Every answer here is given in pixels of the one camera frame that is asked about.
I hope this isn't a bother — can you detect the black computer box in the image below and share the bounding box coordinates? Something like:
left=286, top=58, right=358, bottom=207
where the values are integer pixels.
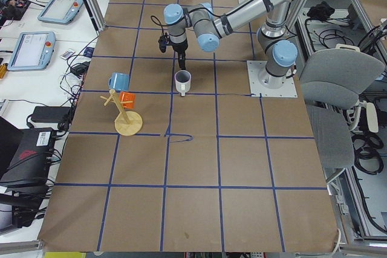
left=1, top=118, right=56, bottom=192

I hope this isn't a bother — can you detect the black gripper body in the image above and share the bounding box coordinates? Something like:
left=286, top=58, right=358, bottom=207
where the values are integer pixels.
left=172, top=39, right=187, bottom=59

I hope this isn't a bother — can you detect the small remote control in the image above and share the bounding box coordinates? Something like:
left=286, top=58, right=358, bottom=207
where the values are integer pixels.
left=60, top=48, right=75, bottom=60

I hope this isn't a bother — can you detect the blue mug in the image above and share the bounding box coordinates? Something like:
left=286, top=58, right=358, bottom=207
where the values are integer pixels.
left=108, top=72, right=129, bottom=92

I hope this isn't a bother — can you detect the orange mug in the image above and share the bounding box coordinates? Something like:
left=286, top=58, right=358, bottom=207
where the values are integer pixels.
left=119, top=91, right=135, bottom=109

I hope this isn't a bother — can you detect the teach pendant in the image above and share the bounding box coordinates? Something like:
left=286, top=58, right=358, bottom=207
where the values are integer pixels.
left=37, top=0, right=83, bottom=25
left=7, top=31, right=56, bottom=71

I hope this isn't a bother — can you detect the grey office chair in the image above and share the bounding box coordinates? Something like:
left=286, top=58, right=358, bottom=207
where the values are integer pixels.
left=299, top=48, right=385, bottom=184

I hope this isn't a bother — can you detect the upper teach pendant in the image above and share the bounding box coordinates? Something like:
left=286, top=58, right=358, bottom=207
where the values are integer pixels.
left=37, top=0, right=83, bottom=25

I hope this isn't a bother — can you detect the lower teach pendant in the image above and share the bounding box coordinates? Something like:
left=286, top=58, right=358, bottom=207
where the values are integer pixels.
left=7, top=31, right=56, bottom=71

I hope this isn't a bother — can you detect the white mug grey inside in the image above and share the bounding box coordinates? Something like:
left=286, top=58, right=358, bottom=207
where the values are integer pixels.
left=174, top=70, right=192, bottom=97

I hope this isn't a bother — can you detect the black power adapter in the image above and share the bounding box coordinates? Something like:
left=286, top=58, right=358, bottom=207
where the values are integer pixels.
left=31, top=106, right=70, bottom=123

